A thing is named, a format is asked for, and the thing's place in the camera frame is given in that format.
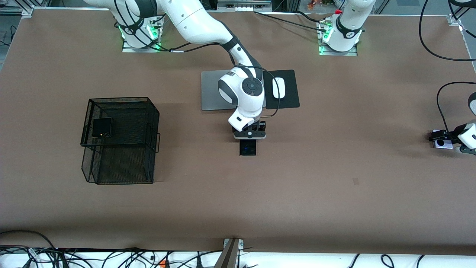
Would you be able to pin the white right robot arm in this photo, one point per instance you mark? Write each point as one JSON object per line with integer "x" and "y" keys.
{"x": 208, "y": 26}

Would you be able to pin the small black flip phone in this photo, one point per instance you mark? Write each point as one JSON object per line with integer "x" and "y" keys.
{"x": 101, "y": 126}

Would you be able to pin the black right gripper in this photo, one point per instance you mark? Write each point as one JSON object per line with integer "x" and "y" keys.
{"x": 261, "y": 125}

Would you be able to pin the black two-tier mesh tray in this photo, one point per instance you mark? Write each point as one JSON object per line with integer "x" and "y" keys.
{"x": 126, "y": 163}

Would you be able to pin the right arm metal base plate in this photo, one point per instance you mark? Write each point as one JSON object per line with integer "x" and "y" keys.
{"x": 141, "y": 49}

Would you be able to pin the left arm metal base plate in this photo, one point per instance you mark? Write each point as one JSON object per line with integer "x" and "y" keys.
{"x": 336, "y": 53}

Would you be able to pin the lavender flip phone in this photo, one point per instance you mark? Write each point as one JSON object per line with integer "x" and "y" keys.
{"x": 447, "y": 145}

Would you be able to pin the long black smartphone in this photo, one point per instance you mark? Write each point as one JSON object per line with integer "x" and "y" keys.
{"x": 248, "y": 149}

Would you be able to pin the white computer mouse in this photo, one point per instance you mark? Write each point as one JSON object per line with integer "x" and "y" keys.
{"x": 281, "y": 89}

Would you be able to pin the black mouse pad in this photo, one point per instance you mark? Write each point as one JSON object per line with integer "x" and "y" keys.
{"x": 292, "y": 100}

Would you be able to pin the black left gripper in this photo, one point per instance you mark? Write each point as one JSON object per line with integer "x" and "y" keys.
{"x": 446, "y": 136}

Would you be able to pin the aluminium frame profile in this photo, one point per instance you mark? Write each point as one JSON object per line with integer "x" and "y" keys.
{"x": 26, "y": 11}
{"x": 454, "y": 19}

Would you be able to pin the white power strip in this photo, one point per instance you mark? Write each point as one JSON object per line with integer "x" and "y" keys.
{"x": 243, "y": 8}

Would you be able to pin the silver closed laptop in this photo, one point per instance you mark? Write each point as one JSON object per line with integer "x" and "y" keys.
{"x": 210, "y": 93}

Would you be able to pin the grey metal camera post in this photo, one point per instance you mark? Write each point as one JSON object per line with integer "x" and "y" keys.
{"x": 230, "y": 257}

